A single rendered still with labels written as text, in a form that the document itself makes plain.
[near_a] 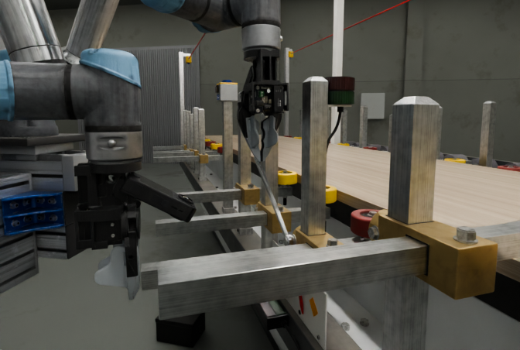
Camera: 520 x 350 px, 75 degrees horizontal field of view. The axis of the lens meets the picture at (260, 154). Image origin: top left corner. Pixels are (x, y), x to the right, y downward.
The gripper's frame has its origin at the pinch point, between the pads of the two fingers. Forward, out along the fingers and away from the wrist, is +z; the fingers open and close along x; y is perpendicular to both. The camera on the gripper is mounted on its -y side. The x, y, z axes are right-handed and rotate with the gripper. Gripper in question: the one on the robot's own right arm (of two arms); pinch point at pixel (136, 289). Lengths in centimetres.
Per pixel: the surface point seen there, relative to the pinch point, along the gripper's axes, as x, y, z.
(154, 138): -772, -8, 26
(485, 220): 8, -61, -8
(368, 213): -1.5, -42.5, -7.9
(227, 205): -78, -31, 9
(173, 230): -23.5, -7.0, -0.9
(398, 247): 26.0, -26.1, -13.5
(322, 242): 1.7, -30.9, -4.5
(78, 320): -139, 38, 83
